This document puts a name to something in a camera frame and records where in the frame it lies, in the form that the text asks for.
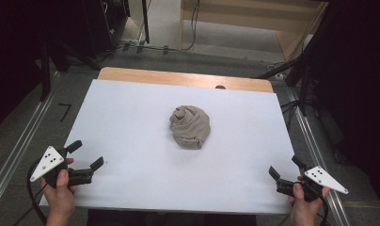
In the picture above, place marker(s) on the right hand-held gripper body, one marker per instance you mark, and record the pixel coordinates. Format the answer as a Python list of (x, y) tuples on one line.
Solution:
[(319, 180)]

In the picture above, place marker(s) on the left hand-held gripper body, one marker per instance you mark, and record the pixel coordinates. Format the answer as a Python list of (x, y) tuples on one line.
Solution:
[(48, 161)]

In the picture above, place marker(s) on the beige pants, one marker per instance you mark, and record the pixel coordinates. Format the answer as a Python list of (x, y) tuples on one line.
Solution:
[(189, 127)]

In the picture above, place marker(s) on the person's right hand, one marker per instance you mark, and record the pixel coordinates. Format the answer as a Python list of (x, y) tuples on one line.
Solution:
[(304, 205)]

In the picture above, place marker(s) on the person's left hand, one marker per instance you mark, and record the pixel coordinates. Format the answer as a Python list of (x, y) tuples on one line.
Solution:
[(59, 197)]

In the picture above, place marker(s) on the white table cover board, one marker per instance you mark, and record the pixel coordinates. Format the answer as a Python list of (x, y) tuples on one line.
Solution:
[(131, 125)]

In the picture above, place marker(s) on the black tripod stand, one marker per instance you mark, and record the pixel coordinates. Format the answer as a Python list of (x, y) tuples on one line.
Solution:
[(299, 81)]

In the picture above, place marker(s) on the dark round table knob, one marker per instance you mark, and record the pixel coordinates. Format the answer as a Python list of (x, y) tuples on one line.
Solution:
[(220, 87)]

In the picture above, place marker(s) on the dark curtain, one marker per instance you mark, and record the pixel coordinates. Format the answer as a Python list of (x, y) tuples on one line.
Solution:
[(357, 78), (12, 62)]

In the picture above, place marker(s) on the wooden table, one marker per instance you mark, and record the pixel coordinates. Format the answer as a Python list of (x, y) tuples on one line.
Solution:
[(178, 77)]

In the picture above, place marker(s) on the black cabinet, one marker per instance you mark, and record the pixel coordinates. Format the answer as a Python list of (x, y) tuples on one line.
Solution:
[(103, 25)]

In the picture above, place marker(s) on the black upright pole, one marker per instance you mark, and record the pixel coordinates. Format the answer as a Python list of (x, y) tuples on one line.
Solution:
[(145, 20)]

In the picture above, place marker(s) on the light wooden furniture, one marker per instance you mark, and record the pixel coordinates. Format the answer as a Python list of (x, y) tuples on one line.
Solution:
[(250, 19)]

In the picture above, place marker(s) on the metal floor rail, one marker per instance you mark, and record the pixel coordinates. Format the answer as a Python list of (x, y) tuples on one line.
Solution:
[(316, 157), (22, 141)]

